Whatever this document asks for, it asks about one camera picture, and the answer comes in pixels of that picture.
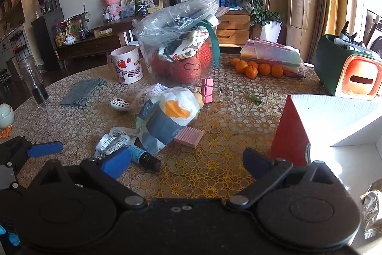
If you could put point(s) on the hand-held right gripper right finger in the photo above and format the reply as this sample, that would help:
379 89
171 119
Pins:
259 164

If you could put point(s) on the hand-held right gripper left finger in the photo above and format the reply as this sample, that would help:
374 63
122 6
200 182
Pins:
115 164

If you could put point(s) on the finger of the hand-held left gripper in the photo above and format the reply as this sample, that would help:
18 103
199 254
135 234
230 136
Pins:
44 149

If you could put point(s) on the white rabbit plush toy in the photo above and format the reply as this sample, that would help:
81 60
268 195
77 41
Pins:
120 103

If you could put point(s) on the plastic bag with tape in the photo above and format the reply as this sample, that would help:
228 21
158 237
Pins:
176 111

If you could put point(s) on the clear packet with barcode label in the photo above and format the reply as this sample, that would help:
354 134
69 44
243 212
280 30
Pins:
152 92

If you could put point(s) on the white and red cardboard box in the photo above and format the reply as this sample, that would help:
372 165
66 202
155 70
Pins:
328 114

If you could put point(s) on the floral patterned desktop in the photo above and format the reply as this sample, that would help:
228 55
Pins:
223 138

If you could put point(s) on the person's left hand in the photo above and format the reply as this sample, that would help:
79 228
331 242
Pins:
9 237

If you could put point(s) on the white squeeze tube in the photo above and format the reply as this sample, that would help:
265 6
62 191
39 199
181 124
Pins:
103 144
119 142

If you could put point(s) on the white paper leaflet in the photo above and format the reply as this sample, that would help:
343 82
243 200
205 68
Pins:
119 131

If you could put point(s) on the orange peel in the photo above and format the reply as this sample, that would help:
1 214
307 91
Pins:
5 132

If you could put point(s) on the pale round container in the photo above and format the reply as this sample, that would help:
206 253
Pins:
5 116

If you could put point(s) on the green leaf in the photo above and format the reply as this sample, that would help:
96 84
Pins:
255 98

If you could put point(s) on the grey cloth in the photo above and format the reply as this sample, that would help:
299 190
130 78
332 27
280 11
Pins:
82 92

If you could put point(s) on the tall glass jar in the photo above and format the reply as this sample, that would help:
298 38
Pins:
32 75

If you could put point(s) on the pink ribbed block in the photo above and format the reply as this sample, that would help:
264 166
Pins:
189 137

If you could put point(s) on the pink binder clip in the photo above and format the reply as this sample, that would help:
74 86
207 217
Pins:
207 90

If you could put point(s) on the pile of small oranges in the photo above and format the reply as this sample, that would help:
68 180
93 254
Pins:
251 72

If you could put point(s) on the pink strawberry mug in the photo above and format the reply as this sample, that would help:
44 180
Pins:
126 69

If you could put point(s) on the clear plastic bead box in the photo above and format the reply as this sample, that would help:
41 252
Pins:
268 56

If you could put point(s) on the white bowl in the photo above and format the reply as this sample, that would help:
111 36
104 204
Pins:
70 40

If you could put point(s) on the glass snack jar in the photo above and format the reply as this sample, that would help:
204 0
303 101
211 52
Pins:
59 38

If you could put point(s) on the dark wooden television console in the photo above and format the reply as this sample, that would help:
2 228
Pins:
89 46

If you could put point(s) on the black cabinet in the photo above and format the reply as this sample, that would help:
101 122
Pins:
44 31

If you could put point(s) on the crumpled foil wrapper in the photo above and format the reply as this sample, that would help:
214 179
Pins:
371 210

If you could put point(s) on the green and orange tissue box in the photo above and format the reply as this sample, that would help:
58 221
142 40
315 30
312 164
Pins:
328 63

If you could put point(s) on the small potted plant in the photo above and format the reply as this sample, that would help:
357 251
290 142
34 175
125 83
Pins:
82 32

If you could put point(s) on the green ribbon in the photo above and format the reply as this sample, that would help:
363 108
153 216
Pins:
215 46

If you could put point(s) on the small yellow box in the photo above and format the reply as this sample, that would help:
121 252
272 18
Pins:
103 32

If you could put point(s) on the printed fabric pouch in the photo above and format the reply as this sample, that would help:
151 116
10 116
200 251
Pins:
185 49

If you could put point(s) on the light wooden drawer cabinet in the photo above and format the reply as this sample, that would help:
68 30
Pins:
234 25

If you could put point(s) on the white marker pen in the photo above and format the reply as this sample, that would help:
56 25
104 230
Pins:
346 43

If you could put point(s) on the pink doll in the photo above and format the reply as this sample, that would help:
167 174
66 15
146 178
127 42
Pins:
112 5

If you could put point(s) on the black nozzle bottle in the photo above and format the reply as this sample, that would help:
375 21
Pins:
346 31

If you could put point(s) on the makeup brush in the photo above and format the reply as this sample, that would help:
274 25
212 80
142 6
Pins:
375 26

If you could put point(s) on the wall shelf unit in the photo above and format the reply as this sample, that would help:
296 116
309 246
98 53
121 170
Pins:
12 4

